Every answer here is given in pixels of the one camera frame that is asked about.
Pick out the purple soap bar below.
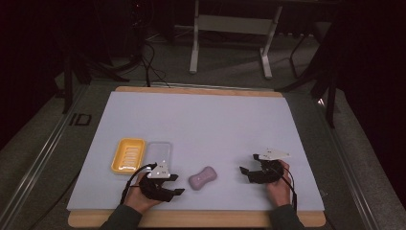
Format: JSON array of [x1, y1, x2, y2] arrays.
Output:
[[188, 165, 218, 192]]

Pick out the person's right hand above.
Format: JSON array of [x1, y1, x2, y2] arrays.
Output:
[[265, 159, 292, 208]]

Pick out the pale blue table mat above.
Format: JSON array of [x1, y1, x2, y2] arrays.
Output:
[[66, 90, 326, 213]]

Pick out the black metal stand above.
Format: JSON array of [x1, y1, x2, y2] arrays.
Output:
[[275, 18, 340, 129], [60, 0, 130, 115]]

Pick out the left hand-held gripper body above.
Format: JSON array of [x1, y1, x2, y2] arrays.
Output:
[[138, 160, 180, 203]]

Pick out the white metal desk frame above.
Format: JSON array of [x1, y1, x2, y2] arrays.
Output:
[[189, 0, 283, 81]]

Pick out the black floor cables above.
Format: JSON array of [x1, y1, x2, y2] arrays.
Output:
[[139, 39, 172, 88]]

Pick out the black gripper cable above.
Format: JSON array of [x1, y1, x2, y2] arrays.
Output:
[[119, 162, 158, 206], [277, 164, 299, 213]]

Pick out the yellow soap dish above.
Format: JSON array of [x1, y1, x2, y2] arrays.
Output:
[[110, 137, 147, 175]]

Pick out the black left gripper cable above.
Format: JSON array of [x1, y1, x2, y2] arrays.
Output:
[[119, 162, 158, 206]]

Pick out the clear plastic lid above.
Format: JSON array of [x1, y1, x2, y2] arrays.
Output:
[[140, 141, 173, 171]]

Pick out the aluminium floor rail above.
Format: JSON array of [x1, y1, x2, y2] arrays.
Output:
[[0, 83, 91, 230], [314, 95, 381, 230]]

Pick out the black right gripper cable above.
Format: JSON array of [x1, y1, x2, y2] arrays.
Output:
[[277, 164, 299, 213]]

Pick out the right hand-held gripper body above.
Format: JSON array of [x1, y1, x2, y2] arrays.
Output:
[[247, 148, 292, 185]]

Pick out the person's left hand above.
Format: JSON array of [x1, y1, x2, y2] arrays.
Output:
[[124, 181, 165, 215]]

